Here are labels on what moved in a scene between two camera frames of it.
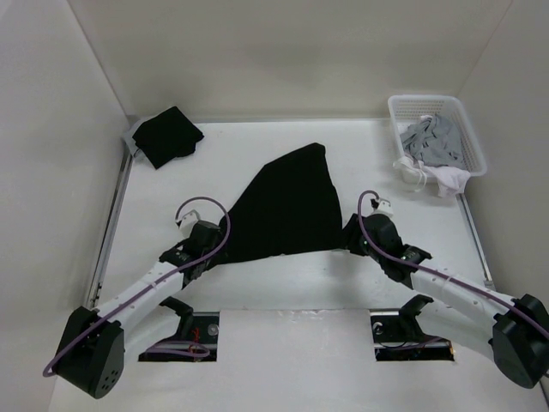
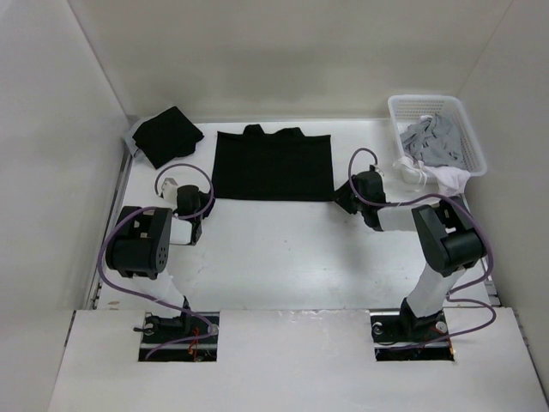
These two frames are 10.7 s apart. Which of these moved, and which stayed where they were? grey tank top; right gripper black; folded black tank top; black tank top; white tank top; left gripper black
Moved: black tank top; right gripper black; left gripper black
Stayed: grey tank top; white tank top; folded black tank top
